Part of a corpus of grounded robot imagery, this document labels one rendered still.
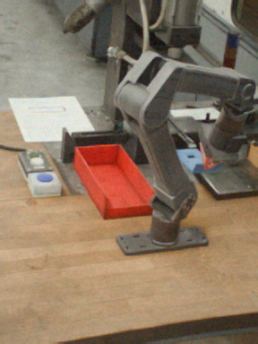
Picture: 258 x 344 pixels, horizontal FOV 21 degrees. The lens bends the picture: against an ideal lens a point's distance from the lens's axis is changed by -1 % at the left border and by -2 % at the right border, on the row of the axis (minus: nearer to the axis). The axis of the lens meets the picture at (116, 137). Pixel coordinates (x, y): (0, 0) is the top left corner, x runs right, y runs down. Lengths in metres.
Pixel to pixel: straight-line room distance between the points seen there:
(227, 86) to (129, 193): 0.43
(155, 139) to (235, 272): 0.35
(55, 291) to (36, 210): 0.30
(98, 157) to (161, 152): 0.45
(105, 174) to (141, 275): 0.42
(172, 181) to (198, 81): 0.21
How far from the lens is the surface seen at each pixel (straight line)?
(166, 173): 1.44
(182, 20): 1.77
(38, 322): 1.34
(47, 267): 1.47
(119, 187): 1.75
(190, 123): 1.95
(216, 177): 1.83
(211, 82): 1.42
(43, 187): 1.68
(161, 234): 1.53
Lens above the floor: 1.77
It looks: 26 degrees down
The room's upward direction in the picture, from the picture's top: 6 degrees clockwise
